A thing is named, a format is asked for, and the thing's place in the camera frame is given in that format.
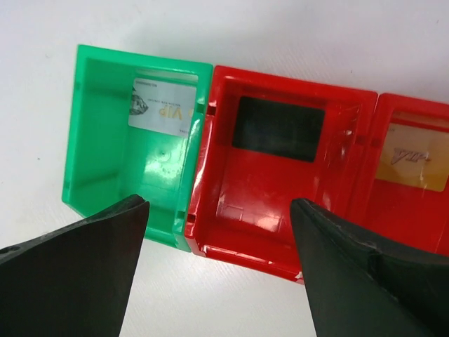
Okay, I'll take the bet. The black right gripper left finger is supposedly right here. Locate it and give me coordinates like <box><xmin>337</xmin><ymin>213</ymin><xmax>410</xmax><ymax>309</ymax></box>
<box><xmin>1</xmin><ymin>194</ymin><xmax>150</xmax><ymax>336</ymax></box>

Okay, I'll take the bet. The green plastic bin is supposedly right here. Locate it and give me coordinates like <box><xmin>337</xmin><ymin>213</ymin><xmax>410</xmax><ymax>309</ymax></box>
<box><xmin>62</xmin><ymin>45</ymin><xmax>213</xmax><ymax>251</ymax></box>

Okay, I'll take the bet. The black card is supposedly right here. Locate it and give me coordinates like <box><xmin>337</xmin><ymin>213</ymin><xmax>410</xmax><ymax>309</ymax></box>
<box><xmin>232</xmin><ymin>96</ymin><xmax>325</xmax><ymax>162</ymax></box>

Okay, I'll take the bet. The gold VIP card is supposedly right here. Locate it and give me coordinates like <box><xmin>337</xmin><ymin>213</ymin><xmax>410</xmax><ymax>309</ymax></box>
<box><xmin>376</xmin><ymin>123</ymin><xmax>448</xmax><ymax>192</ymax></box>

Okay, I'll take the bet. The red plastic bin middle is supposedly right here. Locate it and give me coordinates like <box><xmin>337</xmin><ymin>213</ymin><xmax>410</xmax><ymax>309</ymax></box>
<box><xmin>185</xmin><ymin>65</ymin><xmax>377</xmax><ymax>283</ymax></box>

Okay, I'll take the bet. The red plastic bin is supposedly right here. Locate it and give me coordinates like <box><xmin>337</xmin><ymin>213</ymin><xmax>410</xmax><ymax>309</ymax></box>
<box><xmin>185</xmin><ymin>65</ymin><xmax>377</xmax><ymax>283</ymax></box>
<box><xmin>361</xmin><ymin>93</ymin><xmax>448</xmax><ymax>256</ymax></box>

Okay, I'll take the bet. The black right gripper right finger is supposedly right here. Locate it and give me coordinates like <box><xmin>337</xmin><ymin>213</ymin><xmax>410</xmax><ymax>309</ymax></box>
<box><xmin>290</xmin><ymin>199</ymin><xmax>448</xmax><ymax>336</ymax></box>

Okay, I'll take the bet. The red plastic bin right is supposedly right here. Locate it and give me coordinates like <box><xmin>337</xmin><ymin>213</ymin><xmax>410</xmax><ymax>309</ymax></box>
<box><xmin>361</xmin><ymin>93</ymin><xmax>448</xmax><ymax>256</ymax></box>

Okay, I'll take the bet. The silver VIP card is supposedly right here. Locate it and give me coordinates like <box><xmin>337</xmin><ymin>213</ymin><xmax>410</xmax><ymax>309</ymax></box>
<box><xmin>128</xmin><ymin>78</ymin><xmax>196</xmax><ymax>138</ymax></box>

